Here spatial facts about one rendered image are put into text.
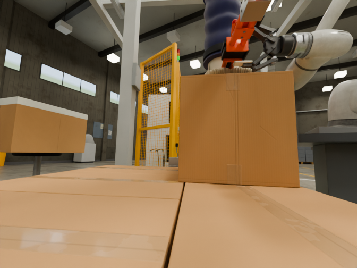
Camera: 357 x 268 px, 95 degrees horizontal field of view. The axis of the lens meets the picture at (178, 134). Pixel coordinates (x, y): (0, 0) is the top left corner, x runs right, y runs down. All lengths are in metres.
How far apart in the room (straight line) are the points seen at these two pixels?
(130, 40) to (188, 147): 2.11
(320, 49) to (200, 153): 0.59
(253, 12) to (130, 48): 2.01
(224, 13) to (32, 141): 1.57
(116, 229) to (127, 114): 1.93
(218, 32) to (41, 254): 1.01
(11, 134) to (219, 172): 1.43
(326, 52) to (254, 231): 0.73
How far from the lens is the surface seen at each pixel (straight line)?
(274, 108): 0.66
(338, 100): 1.22
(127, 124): 2.12
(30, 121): 1.67
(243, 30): 0.68
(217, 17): 1.08
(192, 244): 0.23
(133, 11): 2.79
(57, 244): 0.26
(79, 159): 9.63
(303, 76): 0.93
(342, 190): 1.13
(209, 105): 0.62
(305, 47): 0.83
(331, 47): 0.87
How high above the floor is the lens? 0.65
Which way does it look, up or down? 6 degrees up
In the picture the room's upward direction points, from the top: 1 degrees clockwise
